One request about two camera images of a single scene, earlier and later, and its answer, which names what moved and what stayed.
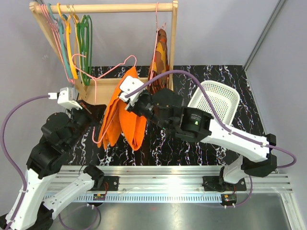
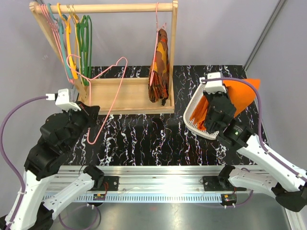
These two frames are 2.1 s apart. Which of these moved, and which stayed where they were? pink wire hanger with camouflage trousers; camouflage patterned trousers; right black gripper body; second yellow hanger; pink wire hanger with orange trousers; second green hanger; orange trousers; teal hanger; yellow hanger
Moved: pink wire hanger with orange trousers; orange trousers; right black gripper body
Stayed: pink wire hanger with camouflage trousers; camouflage patterned trousers; yellow hanger; second green hanger; second yellow hanger; teal hanger
